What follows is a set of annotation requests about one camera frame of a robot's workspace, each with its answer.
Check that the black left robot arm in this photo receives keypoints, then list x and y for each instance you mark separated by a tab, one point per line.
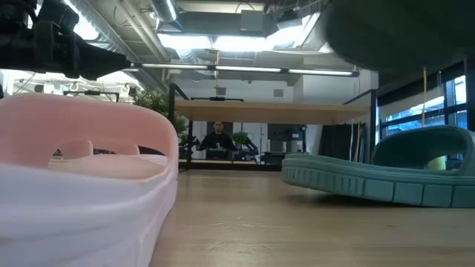
15	11

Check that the person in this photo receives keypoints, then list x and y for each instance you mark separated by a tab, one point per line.
217	142

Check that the white rubber slide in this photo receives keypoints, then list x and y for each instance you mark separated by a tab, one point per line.
74	222

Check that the grey ceiling box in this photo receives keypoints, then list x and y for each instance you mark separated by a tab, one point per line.
252	20

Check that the green plant in black pot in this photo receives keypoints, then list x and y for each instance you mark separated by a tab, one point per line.
156	102

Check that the silver ceiling duct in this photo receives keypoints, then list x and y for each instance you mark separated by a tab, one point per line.
165	9

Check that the green rubber slide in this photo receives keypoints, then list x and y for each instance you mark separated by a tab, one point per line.
389	181
401	33

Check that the long linear ceiling light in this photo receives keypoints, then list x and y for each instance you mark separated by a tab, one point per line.
245	69

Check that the small background green plant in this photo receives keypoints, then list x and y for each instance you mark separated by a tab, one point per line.
240	138

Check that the black background robot arm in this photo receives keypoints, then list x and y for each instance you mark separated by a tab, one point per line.
190	146
250	148

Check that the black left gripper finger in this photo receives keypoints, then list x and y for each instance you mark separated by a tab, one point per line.
104	65

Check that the dark background equipment cabinet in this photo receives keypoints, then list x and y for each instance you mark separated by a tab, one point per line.
285	142

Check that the pink rubber slide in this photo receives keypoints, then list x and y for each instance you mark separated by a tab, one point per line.
37	126

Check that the wooden shelf black metal frame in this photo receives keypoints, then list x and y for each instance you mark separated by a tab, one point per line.
267	112

